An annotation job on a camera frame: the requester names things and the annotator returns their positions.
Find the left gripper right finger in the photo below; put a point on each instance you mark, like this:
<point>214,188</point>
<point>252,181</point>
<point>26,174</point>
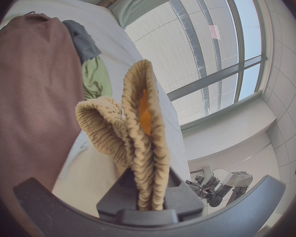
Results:
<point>182,199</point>

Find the grey small table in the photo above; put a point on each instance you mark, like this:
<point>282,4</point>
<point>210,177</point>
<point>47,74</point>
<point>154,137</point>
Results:
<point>207,171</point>

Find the grey-green curtain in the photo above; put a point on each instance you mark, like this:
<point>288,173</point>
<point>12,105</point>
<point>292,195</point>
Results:
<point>138,6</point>

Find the dark grey garment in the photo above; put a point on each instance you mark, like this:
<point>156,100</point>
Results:
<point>83,41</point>

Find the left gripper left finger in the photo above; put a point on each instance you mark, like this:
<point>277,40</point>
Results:
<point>120,196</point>

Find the brown garment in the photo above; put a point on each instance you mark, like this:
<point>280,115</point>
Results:
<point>32,95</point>

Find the bed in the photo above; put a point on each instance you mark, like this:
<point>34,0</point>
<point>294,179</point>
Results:
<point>128,48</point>

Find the window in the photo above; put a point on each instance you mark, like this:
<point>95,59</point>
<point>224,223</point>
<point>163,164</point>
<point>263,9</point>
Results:
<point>224,75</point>

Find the green garment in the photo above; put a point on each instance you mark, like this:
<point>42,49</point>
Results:
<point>96,78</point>

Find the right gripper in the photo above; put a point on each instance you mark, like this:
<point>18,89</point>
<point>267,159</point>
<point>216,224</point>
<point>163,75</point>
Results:
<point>196,189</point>

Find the white garment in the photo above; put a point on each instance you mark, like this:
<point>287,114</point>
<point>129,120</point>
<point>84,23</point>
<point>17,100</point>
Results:
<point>74,157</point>

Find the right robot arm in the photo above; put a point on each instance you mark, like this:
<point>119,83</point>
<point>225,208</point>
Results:
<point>238,180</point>

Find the tan shorts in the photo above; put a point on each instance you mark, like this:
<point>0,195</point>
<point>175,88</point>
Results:
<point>138,137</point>

